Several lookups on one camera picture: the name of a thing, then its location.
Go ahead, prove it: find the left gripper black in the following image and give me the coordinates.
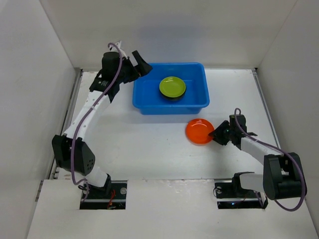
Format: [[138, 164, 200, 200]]
[[116, 50, 153, 83]]

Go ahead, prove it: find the orange plate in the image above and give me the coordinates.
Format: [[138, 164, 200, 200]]
[[185, 118, 215, 145]]

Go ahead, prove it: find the green plate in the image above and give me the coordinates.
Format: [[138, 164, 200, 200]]
[[159, 76, 186, 97]]

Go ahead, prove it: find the black plate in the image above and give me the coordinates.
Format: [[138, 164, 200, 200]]
[[160, 93, 185, 102]]

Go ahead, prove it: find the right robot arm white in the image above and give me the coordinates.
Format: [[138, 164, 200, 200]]
[[209, 115, 307, 200]]

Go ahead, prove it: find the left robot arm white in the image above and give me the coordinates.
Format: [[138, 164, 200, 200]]
[[52, 48, 153, 197]]

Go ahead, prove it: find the blue plastic bin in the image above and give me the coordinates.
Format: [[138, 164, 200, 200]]
[[133, 62, 210, 115]]

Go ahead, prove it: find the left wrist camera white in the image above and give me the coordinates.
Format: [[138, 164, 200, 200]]
[[115, 40, 122, 50]]

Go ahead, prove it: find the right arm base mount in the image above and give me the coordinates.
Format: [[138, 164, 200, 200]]
[[213, 179, 268, 210]]

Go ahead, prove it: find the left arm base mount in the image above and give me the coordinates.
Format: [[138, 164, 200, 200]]
[[79, 181, 128, 210]]

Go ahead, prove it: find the metal side rail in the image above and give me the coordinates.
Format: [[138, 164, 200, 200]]
[[48, 67, 83, 180]]

